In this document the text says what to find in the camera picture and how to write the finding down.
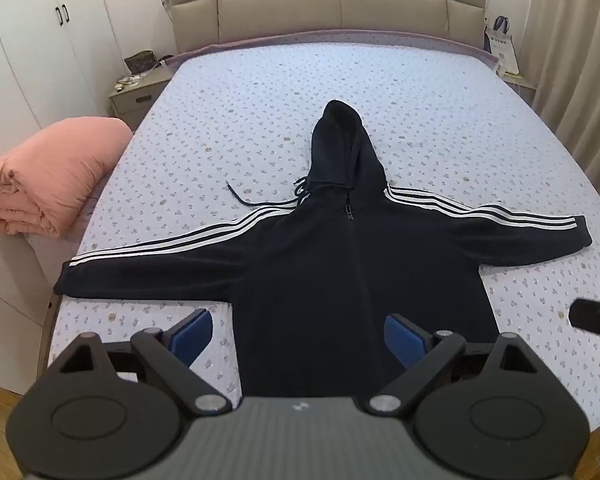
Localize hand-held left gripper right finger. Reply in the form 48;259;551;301
368;313;552;418

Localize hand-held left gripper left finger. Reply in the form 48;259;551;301
45;309;232;417

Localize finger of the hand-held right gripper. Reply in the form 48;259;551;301
568;298;600;357

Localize black hoodie with white stripes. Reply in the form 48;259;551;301
53;99;594;402

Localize folded pink duvet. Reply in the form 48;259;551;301
0;116;135;239

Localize bed with floral quilted sheet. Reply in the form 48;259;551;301
36;30;600;413

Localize grey nightstand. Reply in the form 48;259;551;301
107;64;177;134
497;70;539;109

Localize beige curtain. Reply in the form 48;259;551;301
517;0;600;233

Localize brown patterned handbag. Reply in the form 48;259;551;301
124;50;160;74

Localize white wardrobe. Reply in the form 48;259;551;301
0;0;173;173

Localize beige padded headboard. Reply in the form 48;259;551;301
161;0;493;58

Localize white paper bag blue handles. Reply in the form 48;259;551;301
483;15;521;77

